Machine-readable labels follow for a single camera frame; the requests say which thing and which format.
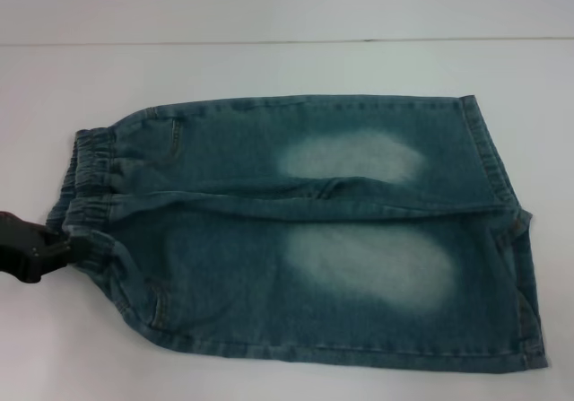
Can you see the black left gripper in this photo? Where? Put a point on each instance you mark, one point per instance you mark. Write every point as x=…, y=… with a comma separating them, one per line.
x=18, y=248

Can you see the blue denim shorts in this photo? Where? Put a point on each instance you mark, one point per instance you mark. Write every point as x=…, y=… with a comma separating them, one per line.
x=251, y=248

